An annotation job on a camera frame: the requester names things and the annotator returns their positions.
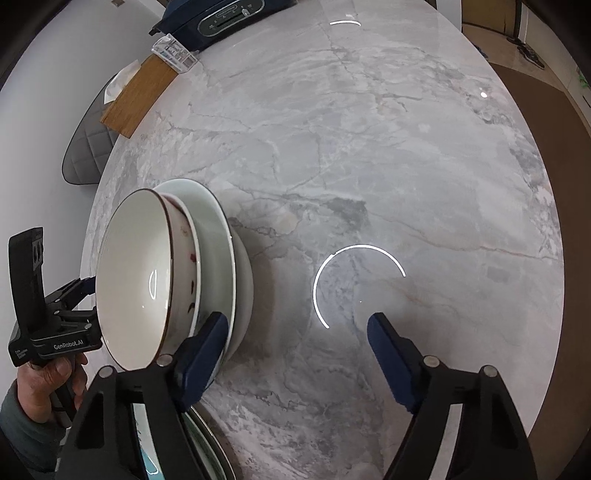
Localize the person's left hand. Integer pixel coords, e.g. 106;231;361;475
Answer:
16;354;89;423

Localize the grey quilted chair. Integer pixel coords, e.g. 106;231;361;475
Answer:
61;76;122;185

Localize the white tissue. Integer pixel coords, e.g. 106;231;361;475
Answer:
104;60;141;104

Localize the plain white bowl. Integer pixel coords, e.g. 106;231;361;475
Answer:
175;193;206;342

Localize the large teal floral plate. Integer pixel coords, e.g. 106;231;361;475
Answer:
131;401;232;480

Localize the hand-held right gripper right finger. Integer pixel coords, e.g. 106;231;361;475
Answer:
367;312;539;480

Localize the white milk carton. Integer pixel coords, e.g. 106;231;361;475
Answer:
152;36;199;72

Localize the dark blue kitchen appliance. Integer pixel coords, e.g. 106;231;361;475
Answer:
148;0;296;51

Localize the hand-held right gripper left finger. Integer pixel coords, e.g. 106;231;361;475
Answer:
55;311;230;480

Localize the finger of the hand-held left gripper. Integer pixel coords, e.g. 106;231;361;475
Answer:
46;276;99;311

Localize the pink floral bowl dark rim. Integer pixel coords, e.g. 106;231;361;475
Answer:
95;188;201;372

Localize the wooden tissue box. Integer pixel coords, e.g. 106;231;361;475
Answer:
100;55;181;138

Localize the small teal floral plate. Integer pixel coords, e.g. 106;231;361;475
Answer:
134;402;218;480

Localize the large white bowl dark rim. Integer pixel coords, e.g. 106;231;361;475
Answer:
154;179;254;367

